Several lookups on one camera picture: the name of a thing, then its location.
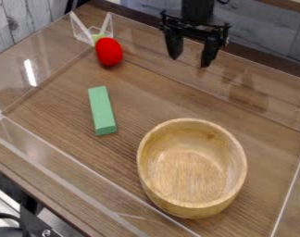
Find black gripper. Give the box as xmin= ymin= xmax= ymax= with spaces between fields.
xmin=159 ymin=10 xmax=231 ymax=68

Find red felt fruit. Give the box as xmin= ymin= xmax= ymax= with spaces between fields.
xmin=92 ymin=34 xmax=123 ymax=67

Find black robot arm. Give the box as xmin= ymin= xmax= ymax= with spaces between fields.
xmin=159 ymin=0 xmax=230 ymax=68

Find green rectangular block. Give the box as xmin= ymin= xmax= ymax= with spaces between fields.
xmin=88 ymin=86 xmax=116 ymax=136

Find clear acrylic tray walls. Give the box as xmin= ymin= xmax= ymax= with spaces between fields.
xmin=0 ymin=7 xmax=300 ymax=237

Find wooden bowl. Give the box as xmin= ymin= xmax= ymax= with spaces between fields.
xmin=136 ymin=118 xmax=247 ymax=219

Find black metal bracket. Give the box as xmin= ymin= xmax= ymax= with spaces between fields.
xmin=20 ymin=206 xmax=63 ymax=237

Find black cable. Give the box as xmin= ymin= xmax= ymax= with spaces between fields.
xmin=0 ymin=212 xmax=27 ymax=237

